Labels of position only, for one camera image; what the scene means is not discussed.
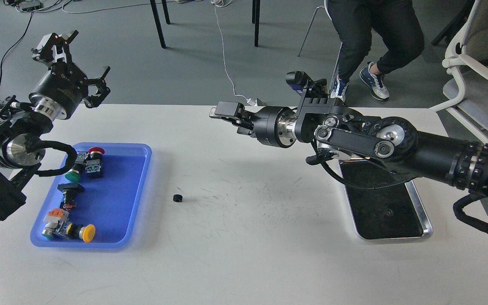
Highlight black switch part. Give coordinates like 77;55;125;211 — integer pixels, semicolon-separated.
57;183;84;211

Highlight metal chair leg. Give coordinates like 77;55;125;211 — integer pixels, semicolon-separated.
297;5;325;57

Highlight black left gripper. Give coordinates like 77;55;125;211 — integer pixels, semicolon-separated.
29;30;111;120

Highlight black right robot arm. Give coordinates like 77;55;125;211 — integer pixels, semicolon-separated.
209;71;488;234

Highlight red push button switch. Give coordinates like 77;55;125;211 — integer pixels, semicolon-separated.
85;147;105;178

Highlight yellow push button switch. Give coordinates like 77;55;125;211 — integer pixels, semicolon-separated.
53;221;96;243

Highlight black floor cable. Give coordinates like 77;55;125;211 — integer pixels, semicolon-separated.
0;0;172;119

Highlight silver metal tray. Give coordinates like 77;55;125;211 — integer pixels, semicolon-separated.
339;160;433;241

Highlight seated person legs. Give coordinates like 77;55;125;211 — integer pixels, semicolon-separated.
324;0;424;102

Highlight orange white connector block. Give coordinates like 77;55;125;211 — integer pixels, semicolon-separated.
42;208;69;239

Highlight white cable with charger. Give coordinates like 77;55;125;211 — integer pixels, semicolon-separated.
212;0;266;107

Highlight small black gear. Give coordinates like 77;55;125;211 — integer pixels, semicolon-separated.
172;194;183;202

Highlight green push button switch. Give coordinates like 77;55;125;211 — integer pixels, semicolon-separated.
64;151;89;183

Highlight blue plastic tray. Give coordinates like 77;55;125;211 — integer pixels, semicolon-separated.
30;142;152;249

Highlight white office chair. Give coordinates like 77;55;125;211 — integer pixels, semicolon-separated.
431;0;488;143

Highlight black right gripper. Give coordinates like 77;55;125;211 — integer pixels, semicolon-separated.
209;102;297;148

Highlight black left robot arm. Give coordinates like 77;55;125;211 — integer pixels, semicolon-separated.
0;30;110;221

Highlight black table legs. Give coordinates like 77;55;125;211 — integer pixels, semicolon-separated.
149;0;261;50

